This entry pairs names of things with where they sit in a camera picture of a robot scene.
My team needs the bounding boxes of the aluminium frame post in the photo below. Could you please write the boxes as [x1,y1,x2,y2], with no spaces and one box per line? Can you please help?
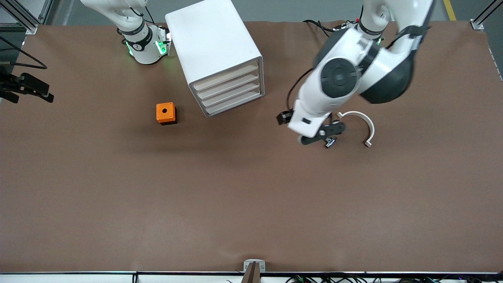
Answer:
[470,0,503,31]
[0,0,53,35]

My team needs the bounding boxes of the white drawer cabinet housing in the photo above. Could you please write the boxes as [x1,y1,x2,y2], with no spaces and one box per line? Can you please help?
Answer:
[165,0,265,118]

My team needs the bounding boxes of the white table edge rail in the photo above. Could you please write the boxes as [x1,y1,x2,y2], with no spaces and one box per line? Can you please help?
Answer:
[0,271,503,283]

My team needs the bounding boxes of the black base cable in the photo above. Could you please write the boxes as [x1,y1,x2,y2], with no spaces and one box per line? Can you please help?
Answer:
[303,19,340,40]

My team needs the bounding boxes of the white plastic drawer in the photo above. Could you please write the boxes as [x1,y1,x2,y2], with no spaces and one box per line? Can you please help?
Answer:
[193,64,260,92]
[200,81,261,108]
[195,73,261,99]
[204,90,262,116]

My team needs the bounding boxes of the brown table mat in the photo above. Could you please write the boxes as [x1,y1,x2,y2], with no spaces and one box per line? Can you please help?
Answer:
[0,20,503,274]

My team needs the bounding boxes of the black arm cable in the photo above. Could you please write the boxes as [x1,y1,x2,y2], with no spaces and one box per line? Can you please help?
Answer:
[0,36,48,70]
[286,26,431,114]

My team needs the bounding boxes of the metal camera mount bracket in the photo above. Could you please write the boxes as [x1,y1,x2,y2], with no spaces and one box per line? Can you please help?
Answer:
[243,259,266,273]

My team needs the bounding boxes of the white half-round pipe clamp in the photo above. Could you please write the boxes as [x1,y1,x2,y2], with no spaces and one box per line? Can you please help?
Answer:
[337,111,375,148]

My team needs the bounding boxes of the orange box with hole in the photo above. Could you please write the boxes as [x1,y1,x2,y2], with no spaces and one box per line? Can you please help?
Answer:
[156,102,178,125]

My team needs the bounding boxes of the brown camera mast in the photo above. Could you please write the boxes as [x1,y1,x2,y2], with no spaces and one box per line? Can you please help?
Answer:
[241,262,261,283]

